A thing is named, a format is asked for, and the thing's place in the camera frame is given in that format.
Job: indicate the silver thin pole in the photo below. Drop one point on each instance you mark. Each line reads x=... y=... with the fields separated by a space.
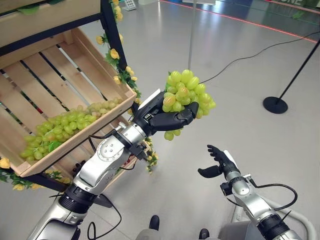
x=192 y=37

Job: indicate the green leaf sprig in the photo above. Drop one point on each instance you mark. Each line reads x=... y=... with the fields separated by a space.
x=30 y=9

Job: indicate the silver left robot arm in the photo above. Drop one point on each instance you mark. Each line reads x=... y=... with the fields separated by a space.
x=100 y=165

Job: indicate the dark grape bunch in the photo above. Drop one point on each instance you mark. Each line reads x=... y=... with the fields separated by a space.
x=76 y=167

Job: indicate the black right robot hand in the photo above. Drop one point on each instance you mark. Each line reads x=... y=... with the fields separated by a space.
x=225 y=163

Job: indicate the white sign board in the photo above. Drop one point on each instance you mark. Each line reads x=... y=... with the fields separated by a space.
x=130 y=4

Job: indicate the dark right robot foot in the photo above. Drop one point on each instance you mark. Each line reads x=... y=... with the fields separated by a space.
x=204 y=233

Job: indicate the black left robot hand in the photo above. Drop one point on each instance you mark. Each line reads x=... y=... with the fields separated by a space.
x=165 y=121

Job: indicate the slatted wooden crate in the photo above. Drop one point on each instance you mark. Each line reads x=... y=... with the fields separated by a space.
x=50 y=82

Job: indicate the green grape bunch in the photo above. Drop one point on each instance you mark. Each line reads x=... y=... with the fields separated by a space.
x=190 y=87

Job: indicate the dark left robot foot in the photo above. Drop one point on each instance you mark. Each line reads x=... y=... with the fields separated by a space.
x=154 y=222

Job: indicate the grey robot body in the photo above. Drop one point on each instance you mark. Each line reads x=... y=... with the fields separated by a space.
x=237 y=231

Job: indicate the yellow flower garland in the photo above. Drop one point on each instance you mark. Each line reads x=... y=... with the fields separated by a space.
x=126 y=75
x=15 y=178

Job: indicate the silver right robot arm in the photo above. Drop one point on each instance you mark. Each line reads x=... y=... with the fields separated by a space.
x=255 y=202

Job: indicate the dark robot foot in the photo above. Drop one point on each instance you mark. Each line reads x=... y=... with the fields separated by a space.
x=154 y=222
x=204 y=233

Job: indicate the wooden crate with leaves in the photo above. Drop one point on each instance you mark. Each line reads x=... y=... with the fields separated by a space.
x=50 y=17

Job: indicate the wooden crate with dark grapes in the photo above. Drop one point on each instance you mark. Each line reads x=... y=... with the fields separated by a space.
x=75 y=157

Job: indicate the green grape pile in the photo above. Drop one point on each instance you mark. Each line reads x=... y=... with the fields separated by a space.
x=62 y=125

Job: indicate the black metal shelf frame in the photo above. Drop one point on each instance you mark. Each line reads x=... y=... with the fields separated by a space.
x=112 y=32

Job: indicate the black stanchion post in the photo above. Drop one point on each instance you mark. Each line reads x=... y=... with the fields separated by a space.
x=275 y=105

